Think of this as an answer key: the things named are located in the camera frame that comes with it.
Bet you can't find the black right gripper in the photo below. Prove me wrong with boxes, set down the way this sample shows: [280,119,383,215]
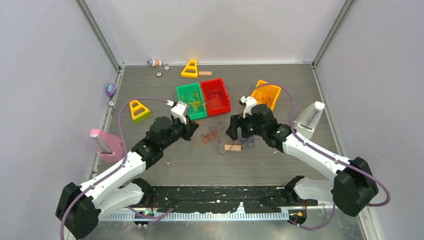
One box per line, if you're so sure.
[226,112,266,141]

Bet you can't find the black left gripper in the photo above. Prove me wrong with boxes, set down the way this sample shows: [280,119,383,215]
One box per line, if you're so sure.
[160,115,199,150]

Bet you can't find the orange yellow purple cables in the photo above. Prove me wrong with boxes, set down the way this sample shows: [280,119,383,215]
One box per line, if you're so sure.
[193,120,256,156]

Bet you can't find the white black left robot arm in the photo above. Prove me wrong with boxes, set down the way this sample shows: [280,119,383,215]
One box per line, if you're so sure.
[55,117,199,240]

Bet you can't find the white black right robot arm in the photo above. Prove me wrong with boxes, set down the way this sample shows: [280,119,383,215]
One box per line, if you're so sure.
[225,104,379,217]

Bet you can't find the yellow triangular toy block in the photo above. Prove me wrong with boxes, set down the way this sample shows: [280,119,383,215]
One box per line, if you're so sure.
[129,100,152,124]

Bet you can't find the orange plastic bin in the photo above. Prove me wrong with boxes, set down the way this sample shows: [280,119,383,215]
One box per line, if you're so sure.
[251,79,282,111]

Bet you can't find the small wooden block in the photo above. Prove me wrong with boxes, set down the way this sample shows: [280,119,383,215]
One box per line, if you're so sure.
[224,144,242,152]
[198,71,213,77]

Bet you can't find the white toy toaster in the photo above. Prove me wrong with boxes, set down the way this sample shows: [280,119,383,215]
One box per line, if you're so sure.
[293,101,325,140]

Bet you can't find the green plastic bin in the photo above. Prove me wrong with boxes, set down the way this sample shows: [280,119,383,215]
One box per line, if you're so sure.
[176,82,208,120]

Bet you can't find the red plastic bin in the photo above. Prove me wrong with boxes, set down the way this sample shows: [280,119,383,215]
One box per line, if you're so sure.
[199,78,232,117]

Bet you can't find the pink toy toaster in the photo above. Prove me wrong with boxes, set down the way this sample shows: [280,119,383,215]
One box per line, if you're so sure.
[89,129,124,164]

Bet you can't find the purple egg toy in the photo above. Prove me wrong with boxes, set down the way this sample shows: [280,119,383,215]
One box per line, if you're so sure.
[106,83,117,97]

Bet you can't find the small clown figurine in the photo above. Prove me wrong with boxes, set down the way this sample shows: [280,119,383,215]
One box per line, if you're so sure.
[146,58,162,67]

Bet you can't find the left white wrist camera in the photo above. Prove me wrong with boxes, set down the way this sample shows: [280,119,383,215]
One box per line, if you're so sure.
[166,100,190,125]

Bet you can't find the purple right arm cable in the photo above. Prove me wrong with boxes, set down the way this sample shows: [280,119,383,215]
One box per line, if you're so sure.
[251,82,392,232]

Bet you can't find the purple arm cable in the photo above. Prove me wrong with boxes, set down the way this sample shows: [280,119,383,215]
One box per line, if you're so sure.
[59,96,175,240]
[251,82,392,232]

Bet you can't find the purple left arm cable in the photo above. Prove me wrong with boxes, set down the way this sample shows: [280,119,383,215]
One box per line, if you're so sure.
[59,96,175,240]

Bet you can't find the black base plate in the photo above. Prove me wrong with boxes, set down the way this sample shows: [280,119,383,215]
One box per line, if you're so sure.
[130,185,318,214]

